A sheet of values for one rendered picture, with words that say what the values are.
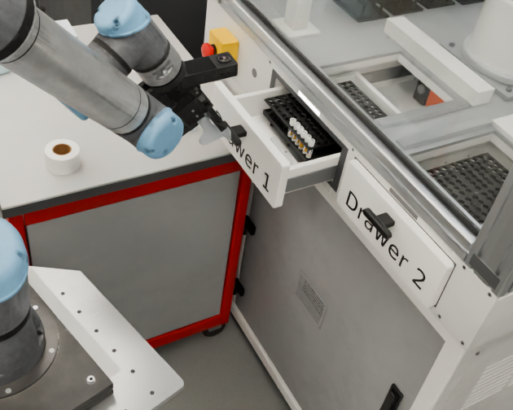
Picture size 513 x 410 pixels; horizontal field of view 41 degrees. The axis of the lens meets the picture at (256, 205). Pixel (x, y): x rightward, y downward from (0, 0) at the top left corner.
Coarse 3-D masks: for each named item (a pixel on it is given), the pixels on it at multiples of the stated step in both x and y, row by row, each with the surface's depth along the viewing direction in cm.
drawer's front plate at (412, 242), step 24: (360, 168) 127; (360, 192) 128; (384, 192) 123; (360, 216) 130; (408, 216) 119; (384, 240) 125; (408, 240) 118; (408, 264) 120; (432, 264) 114; (432, 288) 116
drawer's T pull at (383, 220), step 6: (366, 210) 121; (366, 216) 121; (372, 216) 120; (378, 216) 120; (384, 216) 121; (390, 216) 121; (372, 222) 120; (378, 222) 119; (384, 222) 120; (390, 222) 120; (378, 228) 119; (384, 228) 118; (384, 234) 118; (390, 234) 118
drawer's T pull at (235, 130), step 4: (224, 120) 135; (228, 124) 134; (240, 124) 135; (232, 128) 134; (236, 128) 134; (240, 128) 134; (232, 132) 133; (236, 132) 133; (240, 132) 133; (244, 132) 133; (232, 136) 132; (236, 136) 132; (240, 136) 133; (244, 136) 134; (232, 140) 132; (236, 140) 131; (240, 140) 131; (236, 144) 131; (240, 144) 131
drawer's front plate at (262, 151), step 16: (224, 96) 139; (224, 112) 141; (240, 112) 135; (256, 128) 132; (256, 144) 131; (272, 144) 129; (240, 160) 140; (256, 160) 133; (272, 160) 128; (256, 176) 135; (272, 176) 129; (272, 192) 131
